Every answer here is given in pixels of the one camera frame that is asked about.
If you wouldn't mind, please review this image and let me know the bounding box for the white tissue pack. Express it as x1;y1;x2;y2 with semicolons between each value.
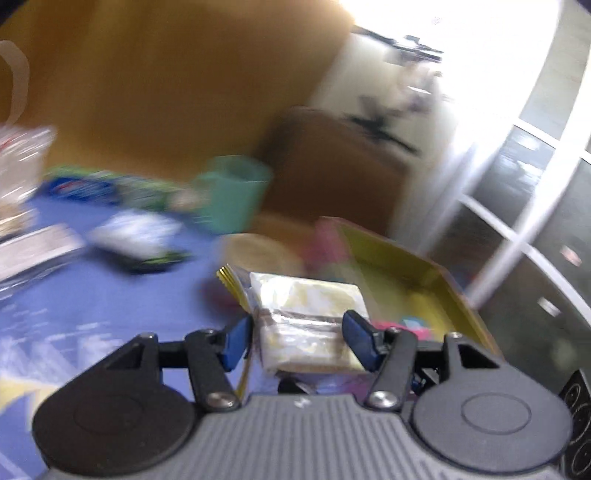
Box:
249;272;369;374

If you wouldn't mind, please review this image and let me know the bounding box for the pink macaron biscuit tin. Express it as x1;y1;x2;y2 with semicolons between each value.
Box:
305;217;501;355

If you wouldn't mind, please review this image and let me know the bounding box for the instant noodle cup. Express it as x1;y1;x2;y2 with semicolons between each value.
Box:
212;233;305;277

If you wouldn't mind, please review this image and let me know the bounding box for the dark green wrapped packet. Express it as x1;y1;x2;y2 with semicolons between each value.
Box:
88;210;192;274

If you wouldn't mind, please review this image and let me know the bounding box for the teal plastic mug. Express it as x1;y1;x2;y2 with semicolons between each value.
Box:
193;155;273;234

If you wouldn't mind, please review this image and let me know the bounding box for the blue patterned tablecloth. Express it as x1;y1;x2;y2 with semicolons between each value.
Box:
1;220;242;479

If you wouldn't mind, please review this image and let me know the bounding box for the brown chair back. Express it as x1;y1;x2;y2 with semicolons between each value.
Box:
256;106;410;235

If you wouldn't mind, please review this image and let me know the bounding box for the frosted glass door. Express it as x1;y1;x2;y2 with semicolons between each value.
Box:
410;1;590;390

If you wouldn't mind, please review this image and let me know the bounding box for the silver foil long packet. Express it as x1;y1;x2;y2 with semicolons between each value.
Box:
1;224;85;289

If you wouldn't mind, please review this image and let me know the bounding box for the black tape cross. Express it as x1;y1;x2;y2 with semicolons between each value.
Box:
346;95;420;155

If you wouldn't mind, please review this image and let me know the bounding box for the blue green carton box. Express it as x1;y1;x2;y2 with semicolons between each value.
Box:
43;165;204;213

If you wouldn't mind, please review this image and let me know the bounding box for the wooden board panel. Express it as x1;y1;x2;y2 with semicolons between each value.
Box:
1;1;353;181

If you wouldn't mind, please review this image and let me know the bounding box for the clear plastic lidded container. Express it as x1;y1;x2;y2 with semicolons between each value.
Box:
1;126;56;239

